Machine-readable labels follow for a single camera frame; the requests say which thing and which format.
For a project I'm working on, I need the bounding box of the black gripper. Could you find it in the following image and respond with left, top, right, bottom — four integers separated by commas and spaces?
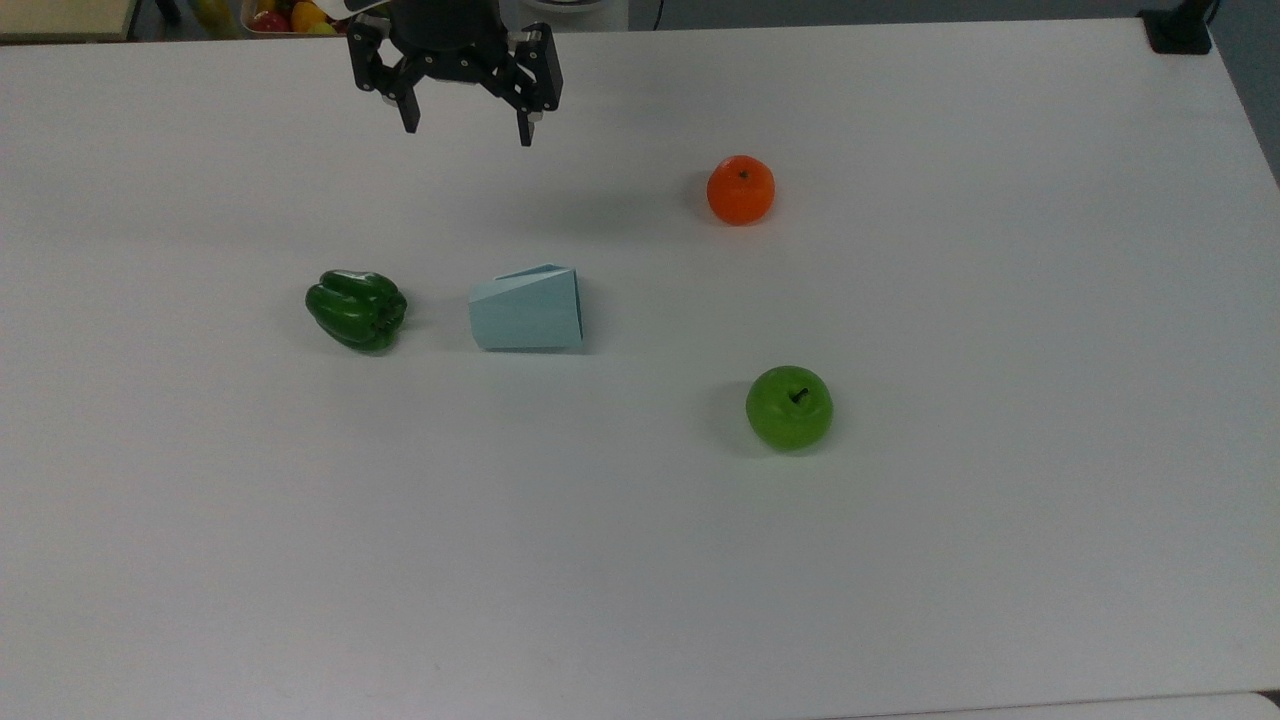
346, 0, 564, 149

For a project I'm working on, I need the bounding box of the clear bin of fruit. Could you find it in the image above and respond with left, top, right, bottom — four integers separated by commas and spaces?
240, 0, 353, 38

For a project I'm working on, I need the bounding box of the light blue paper cup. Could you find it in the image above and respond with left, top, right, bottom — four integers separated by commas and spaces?
468, 263, 585, 352

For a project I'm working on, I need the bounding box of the green bell pepper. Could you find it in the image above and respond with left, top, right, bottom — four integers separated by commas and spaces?
305, 269, 409, 354

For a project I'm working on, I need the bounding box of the orange fruit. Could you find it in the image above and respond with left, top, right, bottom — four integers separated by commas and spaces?
706, 155, 777, 227

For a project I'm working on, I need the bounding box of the wooden side table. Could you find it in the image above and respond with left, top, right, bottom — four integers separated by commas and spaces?
0, 0, 143, 43

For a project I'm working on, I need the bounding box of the green apple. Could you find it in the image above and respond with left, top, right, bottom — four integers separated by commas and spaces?
745, 365, 835, 452

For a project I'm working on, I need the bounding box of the black clamp mount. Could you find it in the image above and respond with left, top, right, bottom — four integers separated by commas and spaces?
1138, 0, 1219, 56

